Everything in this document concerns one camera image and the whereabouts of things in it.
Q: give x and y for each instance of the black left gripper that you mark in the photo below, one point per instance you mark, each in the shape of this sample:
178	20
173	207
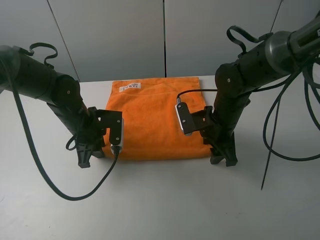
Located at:
89	138

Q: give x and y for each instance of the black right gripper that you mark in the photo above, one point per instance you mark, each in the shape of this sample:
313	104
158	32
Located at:
215	135

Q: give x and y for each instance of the orange terry towel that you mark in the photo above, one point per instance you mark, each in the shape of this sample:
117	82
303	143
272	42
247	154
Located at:
152	130

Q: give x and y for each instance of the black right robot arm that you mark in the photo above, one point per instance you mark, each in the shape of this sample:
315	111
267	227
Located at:
270	61

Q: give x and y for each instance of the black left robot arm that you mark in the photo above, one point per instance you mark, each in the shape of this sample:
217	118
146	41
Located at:
61	92

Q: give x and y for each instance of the white towel label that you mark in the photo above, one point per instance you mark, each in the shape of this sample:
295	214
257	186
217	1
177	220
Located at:
133	85

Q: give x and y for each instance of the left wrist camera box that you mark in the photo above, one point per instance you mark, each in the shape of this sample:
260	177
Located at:
112	120

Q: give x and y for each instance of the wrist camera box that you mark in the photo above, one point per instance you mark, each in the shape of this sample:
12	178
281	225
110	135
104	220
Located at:
185	118
112	120

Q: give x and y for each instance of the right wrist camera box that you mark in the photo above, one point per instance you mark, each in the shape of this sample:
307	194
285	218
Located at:
185	118

